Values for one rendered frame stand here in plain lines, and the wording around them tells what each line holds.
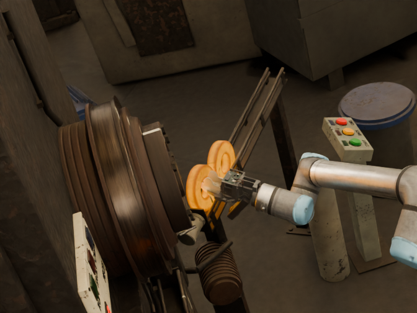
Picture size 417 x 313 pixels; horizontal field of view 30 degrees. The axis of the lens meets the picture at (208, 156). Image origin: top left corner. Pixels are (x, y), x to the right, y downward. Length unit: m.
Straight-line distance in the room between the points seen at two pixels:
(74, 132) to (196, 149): 2.26
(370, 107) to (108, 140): 1.72
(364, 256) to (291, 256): 0.32
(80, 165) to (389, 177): 0.87
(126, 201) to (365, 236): 1.54
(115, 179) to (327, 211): 1.31
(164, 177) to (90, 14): 2.97
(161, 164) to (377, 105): 1.64
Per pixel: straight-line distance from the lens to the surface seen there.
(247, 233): 3.47
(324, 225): 2.94
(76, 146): 1.83
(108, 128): 1.80
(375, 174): 2.24
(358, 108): 3.31
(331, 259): 3.06
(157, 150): 1.84
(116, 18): 4.67
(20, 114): 1.54
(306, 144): 3.92
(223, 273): 2.52
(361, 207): 3.02
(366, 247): 3.15
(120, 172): 1.75
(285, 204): 2.40
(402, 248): 2.05
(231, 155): 2.68
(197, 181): 2.48
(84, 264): 1.59
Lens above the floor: 2.21
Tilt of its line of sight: 33 degrees down
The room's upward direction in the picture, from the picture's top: 17 degrees counter-clockwise
